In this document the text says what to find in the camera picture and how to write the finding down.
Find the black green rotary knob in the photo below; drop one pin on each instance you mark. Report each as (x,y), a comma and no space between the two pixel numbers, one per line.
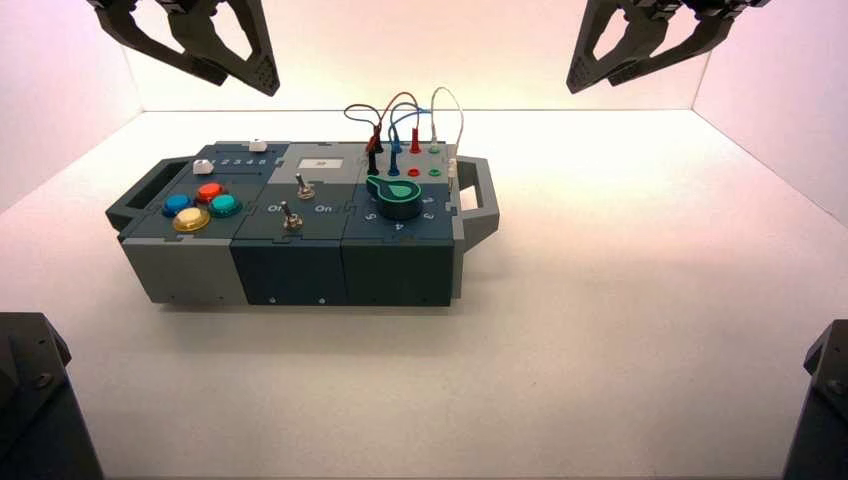
(397,199)

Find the blue round push button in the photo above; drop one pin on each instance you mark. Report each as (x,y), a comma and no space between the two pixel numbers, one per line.
(177,204)

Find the small white display screen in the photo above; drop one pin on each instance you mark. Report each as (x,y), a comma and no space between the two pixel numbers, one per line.
(320,163)

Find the small white slider block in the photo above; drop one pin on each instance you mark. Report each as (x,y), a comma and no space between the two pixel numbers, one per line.
(258,145)
(201,167)

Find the yellow round push button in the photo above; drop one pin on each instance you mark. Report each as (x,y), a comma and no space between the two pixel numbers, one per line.
(191,219)

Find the red round push button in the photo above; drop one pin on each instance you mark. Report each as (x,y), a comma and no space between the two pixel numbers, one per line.
(210,192)

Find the metal toggle switch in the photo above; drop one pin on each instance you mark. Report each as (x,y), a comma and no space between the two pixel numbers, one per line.
(291,220)
(305,190)

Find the red banana socket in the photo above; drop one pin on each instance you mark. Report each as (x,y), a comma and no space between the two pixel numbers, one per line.
(414,172)

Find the grey blue task board box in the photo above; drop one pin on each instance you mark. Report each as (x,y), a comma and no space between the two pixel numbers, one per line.
(298,265)

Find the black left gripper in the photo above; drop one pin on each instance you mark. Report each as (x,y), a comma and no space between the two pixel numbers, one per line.
(192,4)

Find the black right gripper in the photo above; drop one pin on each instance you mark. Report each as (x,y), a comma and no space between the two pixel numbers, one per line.
(722,5)

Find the teal round push button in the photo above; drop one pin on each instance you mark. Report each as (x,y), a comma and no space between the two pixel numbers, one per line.
(226,205)

